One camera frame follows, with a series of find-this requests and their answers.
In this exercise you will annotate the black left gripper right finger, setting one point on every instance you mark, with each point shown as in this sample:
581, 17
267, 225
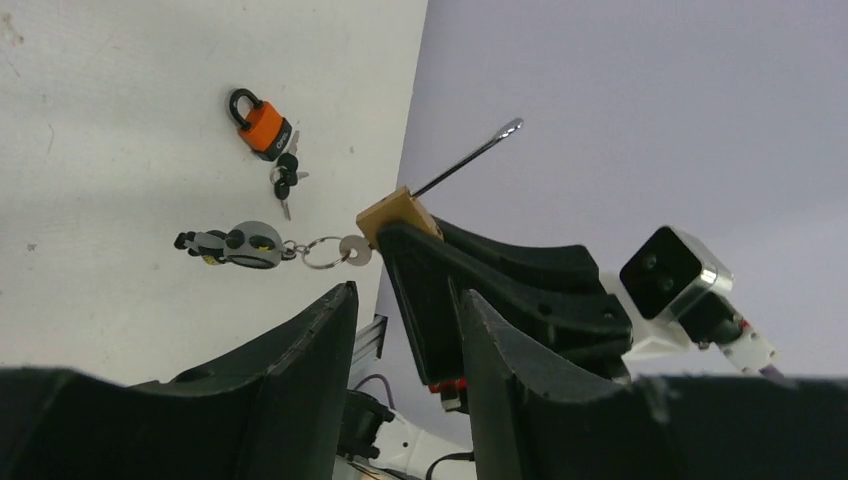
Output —
535, 415

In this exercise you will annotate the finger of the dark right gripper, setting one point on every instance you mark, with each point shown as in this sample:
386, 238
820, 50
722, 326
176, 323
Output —
428, 277
569, 269

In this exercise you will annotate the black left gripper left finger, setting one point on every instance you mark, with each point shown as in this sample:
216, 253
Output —
269, 409

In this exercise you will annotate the small brass padlock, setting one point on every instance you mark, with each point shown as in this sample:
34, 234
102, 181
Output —
403, 205

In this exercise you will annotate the small black keys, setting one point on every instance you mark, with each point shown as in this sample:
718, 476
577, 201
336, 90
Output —
258, 245

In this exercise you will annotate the black headed key bunch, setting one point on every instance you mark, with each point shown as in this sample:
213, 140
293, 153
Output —
287, 174

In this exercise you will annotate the orange round padlock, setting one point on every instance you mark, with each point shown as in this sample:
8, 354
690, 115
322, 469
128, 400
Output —
265, 131

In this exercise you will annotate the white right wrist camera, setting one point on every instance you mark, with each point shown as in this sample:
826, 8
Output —
675, 292

